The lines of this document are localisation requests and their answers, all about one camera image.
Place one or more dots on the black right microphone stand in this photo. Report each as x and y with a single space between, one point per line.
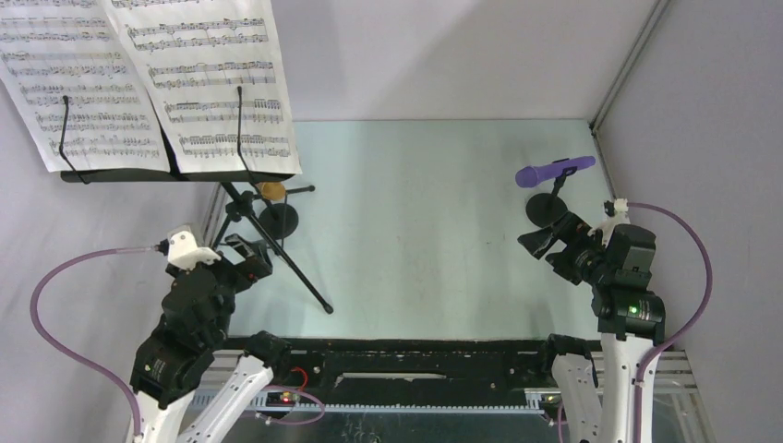
543 209

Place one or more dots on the sheet music page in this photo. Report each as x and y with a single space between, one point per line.
214 73
76 90

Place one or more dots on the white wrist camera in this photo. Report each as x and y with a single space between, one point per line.
186 249
615 213

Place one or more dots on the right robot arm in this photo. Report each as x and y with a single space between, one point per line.
630 322

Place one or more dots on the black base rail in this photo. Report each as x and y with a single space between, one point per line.
422 375

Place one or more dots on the black microphone stand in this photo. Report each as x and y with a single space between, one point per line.
543 209
279 218

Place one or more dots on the purple microphone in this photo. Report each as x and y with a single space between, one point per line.
532 176

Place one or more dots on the gold microphone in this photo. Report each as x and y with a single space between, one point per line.
272 191

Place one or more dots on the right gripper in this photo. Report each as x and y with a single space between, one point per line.
573 232

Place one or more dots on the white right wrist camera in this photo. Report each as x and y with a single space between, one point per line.
615 213

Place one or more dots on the black left microphone stand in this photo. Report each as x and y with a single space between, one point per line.
279 218

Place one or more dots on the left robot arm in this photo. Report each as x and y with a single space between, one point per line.
197 310

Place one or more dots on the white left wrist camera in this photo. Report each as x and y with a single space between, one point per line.
186 249

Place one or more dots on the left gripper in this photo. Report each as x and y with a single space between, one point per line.
257 262

